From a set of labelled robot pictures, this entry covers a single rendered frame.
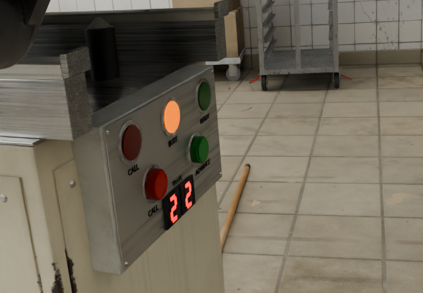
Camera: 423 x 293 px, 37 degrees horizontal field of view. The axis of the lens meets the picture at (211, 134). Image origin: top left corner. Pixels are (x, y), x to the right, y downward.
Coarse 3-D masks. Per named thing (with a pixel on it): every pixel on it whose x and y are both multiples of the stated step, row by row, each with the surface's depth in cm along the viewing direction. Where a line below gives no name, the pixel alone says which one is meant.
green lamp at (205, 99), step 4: (204, 84) 69; (200, 88) 68; (204, 88) 69; (208, 88) 70; (200, 92) 68; (204, 92) 69; (208, 92) 70; (200, 96) 69; (204, 96) 69; (208, 96) 71; (200, 100) 69; (204, 100) 69; (208, 100) 71; (200, 104) 69; (204, 104) 70; (208, 104) 71; (204, 108) 70
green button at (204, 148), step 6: (198, 138) 68; (204, 138) 68; (192, 144) 67; (198, 144) 67; (204, 144) 68; (192, 150) 67; (198, 150) 67; (204, 150) 68; (192, 156) 67; (198, 156) 67; (204, 156) 69; (198, 162) 68
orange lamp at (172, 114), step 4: (168, 104) 62; (172, 104) 63; (176, 104) 63; (168, 108) 62; (172, 108) 63; (176, 108) 63; (168, 112) 62; (172, 112) 63; (176, 112) 63; (168, 116) 62; (172, 116) 63; (176, 116) 63; (168, 120) 62; (172, 120) 63; (176, 120) 64; (168, 124) 62; (172, 124) 63; (176, 124) 64; (168, 128) 62; (172, 128) 63; (176, 128) 64; (172, 132) 63
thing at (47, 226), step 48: (96, 48) 67; (96, 96) 62; (0, 144) 50; (48, 144) 51; (0, 192) 52; (48, 192) 51; (0, 240) 53; (48, 240) 51; (192, 240) 76; (0, 288) 55; (48, 288) 53; (96, 288) 58; (144, 288) 66; (192, 288) 77
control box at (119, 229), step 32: (128, 96) 61; (160, 96) 61; (192, 96) 67; (96, 128) 52; (160, 128) 61; (192, 128) 68; (96, 160) 53; (128, 160) 56; (160, 160) 61; (192, 160) 68; (96, 192) 54; (128, 192) 56; (192, 192) 68; (96, 224) 55; (128, 224) 57; (160, 224) 62; (96, 256) 56; (128, 256) 57
